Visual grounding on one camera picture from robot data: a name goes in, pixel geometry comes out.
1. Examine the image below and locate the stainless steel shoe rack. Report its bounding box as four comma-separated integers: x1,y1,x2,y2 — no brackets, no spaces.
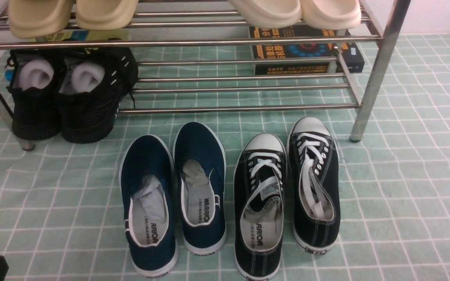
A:
0,0,411,143

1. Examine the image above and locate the navy slip-on shoe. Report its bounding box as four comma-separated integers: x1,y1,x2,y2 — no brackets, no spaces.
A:
118,135,179,279
173,122,227,256

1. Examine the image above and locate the right cream slipper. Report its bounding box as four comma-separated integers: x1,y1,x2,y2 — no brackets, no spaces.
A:
300,0,361,30

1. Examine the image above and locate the black book stack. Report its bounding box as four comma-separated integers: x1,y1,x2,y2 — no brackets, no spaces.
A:
249,25,365,75

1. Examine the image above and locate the green checked tablecloth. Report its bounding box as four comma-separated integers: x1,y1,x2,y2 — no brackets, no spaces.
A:
0,34,450,281

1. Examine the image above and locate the left cream slipper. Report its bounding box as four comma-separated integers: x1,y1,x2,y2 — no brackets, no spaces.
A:
228,0,302,29

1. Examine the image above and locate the cream slipper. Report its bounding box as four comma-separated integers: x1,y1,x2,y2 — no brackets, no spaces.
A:
300,0,361,30
228,0,302,29

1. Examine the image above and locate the black knit sneaker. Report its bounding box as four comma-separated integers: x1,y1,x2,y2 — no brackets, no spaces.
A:
55,47,139,144
7,50,66,141

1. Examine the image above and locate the right yellow-green slipper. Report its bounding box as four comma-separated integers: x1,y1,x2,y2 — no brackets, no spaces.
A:
75,0,139,30

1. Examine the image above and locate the yellow-green book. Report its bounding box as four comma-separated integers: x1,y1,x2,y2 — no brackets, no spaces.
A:
45,30,131,42

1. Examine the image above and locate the left black knit sneaker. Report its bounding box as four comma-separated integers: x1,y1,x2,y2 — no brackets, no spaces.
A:
7,50,66,141

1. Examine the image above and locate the right black knit sneaker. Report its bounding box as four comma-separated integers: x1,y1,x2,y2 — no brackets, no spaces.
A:
55,47,139,144

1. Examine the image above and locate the right black canvas sneaker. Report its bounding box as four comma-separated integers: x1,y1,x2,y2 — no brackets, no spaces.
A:
286,117,341,255

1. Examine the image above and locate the left yellow-green slipper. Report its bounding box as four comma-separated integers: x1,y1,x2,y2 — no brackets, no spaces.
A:
7,0,75,39

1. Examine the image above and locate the yellow-green slipper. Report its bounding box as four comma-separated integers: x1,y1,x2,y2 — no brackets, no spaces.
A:
7,0,75,39
75,0,139,30

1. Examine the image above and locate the left black canvas sneaker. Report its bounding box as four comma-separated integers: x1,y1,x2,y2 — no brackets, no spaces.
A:
233,133,286,281

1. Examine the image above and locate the black canvas sneaker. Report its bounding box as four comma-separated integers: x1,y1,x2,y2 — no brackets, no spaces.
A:
233,133,286,281
286,117,341,255

